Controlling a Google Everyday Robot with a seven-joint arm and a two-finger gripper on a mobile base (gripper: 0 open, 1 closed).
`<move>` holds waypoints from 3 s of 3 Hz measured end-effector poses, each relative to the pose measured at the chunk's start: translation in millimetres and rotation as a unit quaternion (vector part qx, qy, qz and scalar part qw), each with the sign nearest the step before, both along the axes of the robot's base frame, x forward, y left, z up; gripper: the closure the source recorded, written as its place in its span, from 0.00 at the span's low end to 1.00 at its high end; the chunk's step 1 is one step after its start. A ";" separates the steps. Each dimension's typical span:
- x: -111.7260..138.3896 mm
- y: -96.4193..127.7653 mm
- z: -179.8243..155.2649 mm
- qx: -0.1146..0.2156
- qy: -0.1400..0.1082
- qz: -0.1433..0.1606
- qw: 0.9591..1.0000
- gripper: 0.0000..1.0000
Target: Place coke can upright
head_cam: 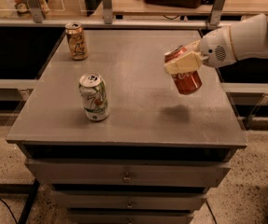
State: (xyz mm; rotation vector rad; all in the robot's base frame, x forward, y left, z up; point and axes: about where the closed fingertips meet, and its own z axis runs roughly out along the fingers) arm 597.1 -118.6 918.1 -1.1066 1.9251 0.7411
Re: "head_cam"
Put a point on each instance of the green white 7up can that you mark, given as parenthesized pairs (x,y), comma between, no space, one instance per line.
(92,89)

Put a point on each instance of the metal rail post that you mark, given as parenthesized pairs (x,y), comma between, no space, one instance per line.
(36,11)
(107,11)
(216,12)

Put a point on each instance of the grey metal drawer cabinet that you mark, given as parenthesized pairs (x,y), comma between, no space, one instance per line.
(148,119)

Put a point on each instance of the top cabinet drawer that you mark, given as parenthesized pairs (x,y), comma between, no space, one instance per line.
(130,173)

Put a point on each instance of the cabinet drawer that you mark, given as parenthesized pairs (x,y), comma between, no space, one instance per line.
(127,217)
(128,200)
(130,173)

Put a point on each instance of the orange soda can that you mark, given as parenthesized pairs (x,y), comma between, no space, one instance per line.
(76,40)

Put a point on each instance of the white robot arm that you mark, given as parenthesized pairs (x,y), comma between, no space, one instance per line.
(249,38)

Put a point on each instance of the red coke can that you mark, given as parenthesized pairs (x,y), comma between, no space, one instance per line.
(186,83)

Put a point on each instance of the right metal rail post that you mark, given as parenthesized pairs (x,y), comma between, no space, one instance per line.
(216,12)

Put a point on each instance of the middle metal rail post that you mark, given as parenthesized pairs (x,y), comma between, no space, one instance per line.
(107,11)

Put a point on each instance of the left metal rail post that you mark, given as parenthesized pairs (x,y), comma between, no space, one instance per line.
(36,11)

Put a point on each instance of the middle cabinet drawer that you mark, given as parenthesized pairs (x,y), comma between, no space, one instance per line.
(128,200)

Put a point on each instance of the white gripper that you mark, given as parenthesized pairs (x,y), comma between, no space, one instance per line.
(216,49)

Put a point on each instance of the bottom cabinet drawer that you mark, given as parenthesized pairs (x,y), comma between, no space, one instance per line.
(127,217)

